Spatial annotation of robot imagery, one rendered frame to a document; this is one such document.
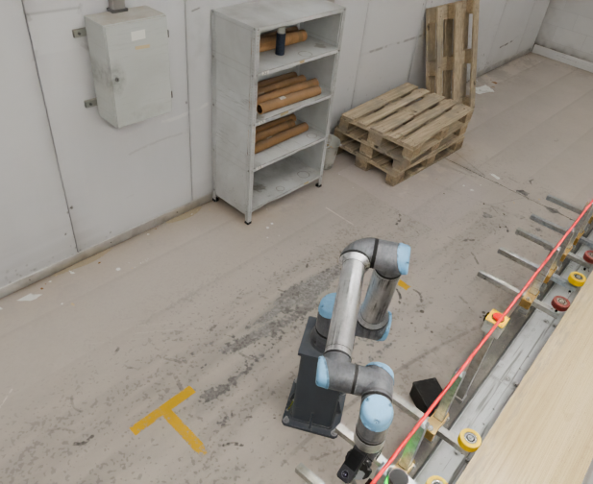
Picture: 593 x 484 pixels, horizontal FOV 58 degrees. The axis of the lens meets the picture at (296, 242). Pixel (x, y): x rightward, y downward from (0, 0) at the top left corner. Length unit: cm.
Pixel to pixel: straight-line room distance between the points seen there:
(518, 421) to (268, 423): 138
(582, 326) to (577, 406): 49
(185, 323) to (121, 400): 65
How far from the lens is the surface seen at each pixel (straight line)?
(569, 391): 254
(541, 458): 228
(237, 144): 404
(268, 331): 352
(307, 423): 312
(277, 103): 403
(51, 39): 336
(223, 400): 320
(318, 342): 264
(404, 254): 201
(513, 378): 285
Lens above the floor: 266
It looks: 39 degrees down
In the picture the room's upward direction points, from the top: 7 degrees clockwise
